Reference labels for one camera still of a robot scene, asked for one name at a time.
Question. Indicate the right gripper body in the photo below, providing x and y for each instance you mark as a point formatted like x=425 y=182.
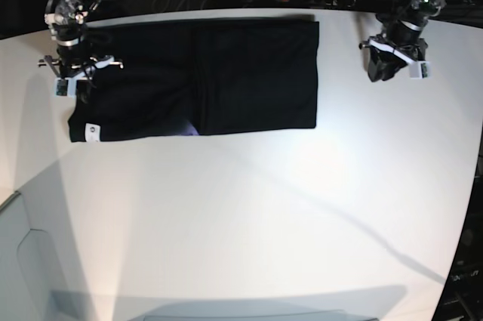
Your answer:
x=76 y=59

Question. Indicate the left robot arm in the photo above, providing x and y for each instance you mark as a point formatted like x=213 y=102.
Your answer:
x=411 y=10

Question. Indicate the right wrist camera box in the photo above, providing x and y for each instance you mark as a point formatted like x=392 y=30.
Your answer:
x=65 y=87

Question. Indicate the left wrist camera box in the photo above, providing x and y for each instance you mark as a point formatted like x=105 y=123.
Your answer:
x=419 y=69

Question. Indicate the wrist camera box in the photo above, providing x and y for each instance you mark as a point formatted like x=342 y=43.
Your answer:
x=65 y=87
x=419 y=69

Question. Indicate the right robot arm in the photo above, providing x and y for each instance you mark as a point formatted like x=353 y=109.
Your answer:
x=68 y=20

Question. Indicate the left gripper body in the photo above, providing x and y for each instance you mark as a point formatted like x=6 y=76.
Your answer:
x=399 y=44

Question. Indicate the black T-shirt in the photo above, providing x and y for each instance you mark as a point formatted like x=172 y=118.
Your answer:
x=203 y=77

